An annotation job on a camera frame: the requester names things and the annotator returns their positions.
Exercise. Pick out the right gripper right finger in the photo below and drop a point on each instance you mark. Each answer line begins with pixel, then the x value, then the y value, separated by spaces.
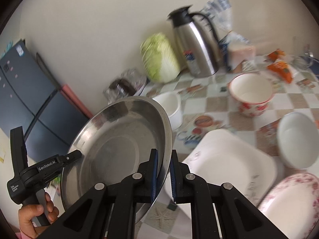
pixel 178 171

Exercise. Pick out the person's left hand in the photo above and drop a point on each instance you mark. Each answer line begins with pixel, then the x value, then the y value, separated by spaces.
pixel 27 213

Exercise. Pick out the stainless steel thermos jug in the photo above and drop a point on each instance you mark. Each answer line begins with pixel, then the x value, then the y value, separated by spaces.
pixel 193 42

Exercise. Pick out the orange snack packet back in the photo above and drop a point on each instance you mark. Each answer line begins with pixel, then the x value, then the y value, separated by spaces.
pixel 277 54

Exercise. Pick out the white bowl red characters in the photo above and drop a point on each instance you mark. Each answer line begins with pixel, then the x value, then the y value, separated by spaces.
pixel 297 140

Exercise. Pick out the pink foam tube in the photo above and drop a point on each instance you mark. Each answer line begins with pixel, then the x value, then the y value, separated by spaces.
pixel 67 91

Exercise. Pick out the napa cabbage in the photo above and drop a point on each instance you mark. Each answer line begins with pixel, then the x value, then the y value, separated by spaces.
pixel 160 62

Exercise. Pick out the pink floral plate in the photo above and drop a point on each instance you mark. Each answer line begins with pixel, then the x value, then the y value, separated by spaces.
pixel 292 205

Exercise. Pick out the stainless steel round plate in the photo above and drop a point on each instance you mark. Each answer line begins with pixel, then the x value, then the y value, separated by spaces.
pixel 114 143

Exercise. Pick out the clear glass mug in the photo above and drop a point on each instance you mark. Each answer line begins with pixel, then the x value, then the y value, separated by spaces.
pixel 306 61

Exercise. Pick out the dark blue refrigerator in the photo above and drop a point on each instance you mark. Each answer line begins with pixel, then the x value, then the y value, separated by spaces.
pixel 50 121

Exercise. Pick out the orange snack packet front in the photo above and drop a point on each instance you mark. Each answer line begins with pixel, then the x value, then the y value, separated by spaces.
pixel 281 68

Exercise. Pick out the orange snack packet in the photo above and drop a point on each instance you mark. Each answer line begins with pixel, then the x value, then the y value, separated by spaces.
pixel 281 68
pixel 277 54

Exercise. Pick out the checkered plastic table cover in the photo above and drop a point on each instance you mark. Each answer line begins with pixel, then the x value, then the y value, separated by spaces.
pixel 207 106

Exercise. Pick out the sliced bread in bag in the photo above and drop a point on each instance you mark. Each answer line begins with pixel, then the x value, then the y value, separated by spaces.
pixel 237 51

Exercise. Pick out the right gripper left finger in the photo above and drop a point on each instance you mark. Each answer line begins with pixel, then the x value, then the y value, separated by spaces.
pixel 147 187

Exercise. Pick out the small white cup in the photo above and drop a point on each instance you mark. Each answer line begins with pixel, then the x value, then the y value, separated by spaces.
pixel 171 103

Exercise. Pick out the white square dish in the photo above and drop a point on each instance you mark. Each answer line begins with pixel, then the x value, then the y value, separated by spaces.
pixel 220 156

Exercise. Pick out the red rimmed strawberry bowl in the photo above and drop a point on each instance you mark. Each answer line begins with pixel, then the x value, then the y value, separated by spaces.
pixel 252 93

